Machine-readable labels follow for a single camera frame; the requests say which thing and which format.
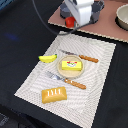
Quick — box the yellow toy banana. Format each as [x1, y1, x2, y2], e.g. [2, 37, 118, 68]
[38, 54, 57, 63]

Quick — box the cream ceramic bowl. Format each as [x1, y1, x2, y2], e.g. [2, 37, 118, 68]
[116, 4, 128, 30]

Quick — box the yellow butter block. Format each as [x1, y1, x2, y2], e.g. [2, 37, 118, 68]
[62, 61, 82, 71]

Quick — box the tan round wooden plate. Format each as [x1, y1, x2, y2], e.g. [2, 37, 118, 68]
[57, 55, 84, 79]

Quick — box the knife with wooden handle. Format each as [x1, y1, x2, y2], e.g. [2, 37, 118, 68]
[59, 49, 99, 63]

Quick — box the red toy tomato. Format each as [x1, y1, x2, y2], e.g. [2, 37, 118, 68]
[65, 17, 76, 28]

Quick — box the beige woven placemat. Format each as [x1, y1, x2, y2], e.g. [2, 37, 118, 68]
[15, 34, 116, 128]

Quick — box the fork with wooden handle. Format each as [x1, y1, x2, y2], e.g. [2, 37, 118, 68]
[46, 71, 86, 89]

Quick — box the orange toy bread pastry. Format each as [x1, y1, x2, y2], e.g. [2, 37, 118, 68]
[42, 87, 67, 103]

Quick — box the small grey metal pot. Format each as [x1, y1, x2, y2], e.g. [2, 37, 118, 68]
[60, 3, 72, 18]

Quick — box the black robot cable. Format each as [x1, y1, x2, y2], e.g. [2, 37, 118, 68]
[31, 0, 88, 36]

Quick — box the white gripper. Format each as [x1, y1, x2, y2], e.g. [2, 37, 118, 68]
[65, 0, 94, 26]

